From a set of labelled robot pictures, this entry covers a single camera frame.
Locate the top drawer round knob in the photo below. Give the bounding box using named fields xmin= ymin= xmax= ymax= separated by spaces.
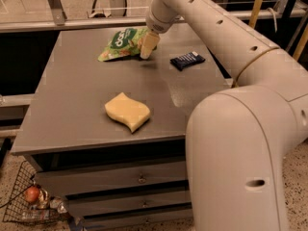
xmin=138 ymin=174 xmax=146 ymax=184

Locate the red apple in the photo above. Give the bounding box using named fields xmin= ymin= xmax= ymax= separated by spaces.
xmin=24 ymin=186 xmax=39 ymax=203

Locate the yellow wooden ladder frame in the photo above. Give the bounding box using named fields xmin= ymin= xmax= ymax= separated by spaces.
xmin=248 ymin=0 xmax=308 ymax=61

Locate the green rice chip bag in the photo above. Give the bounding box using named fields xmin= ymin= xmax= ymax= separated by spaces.
xmin=98 ymin=28 xmax=149 ymax=62

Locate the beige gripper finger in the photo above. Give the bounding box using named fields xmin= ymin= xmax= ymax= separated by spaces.
xmin=141 ymin=32 xmax=160 ymax=60

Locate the dark blue snack bar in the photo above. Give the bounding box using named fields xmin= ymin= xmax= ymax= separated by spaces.
xmin=170 ymin=51 xmax=205 ymax=71

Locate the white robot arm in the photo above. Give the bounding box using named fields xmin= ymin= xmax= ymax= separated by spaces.
xmin=146 ymin=0 xmax=308 ymax=231

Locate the black wire basket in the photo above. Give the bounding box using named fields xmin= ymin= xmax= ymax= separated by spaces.
xmin=3 ymin=161 xmax=69 ymax=226

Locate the yellow wavy sponge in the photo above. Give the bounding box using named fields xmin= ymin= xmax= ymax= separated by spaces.
xmin=105 ymin=92 xmax=151 ymax=133

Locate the grey drawer cabinet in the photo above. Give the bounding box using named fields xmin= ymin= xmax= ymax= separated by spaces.
xmin=12 ymin=24 xmax=225 ymax=231

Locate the metal guard rail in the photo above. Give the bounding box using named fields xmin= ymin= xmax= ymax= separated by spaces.
xmin=0 ymin=8 xmax=307 ymax=33

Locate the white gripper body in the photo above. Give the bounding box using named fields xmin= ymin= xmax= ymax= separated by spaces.
xmin=145 ymin=0 xmax=179 ymax=34

